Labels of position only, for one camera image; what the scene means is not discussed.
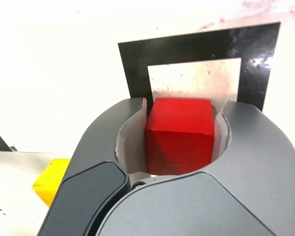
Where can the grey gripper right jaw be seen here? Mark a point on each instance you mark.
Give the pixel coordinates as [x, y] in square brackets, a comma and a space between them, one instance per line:
[211, 204]

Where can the red cube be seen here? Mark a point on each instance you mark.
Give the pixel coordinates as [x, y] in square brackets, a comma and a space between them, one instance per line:
[179, 137]

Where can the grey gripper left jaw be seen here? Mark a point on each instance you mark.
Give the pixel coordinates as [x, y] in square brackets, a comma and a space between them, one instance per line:
[88, 191]

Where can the black tape square outline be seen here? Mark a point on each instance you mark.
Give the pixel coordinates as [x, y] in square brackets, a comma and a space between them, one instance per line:
[186, 46]

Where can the black tape strip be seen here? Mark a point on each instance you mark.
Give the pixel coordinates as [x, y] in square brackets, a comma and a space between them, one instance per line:
[0, 140]

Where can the yellow cube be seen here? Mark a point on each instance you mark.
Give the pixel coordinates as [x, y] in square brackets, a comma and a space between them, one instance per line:
[49, 182]

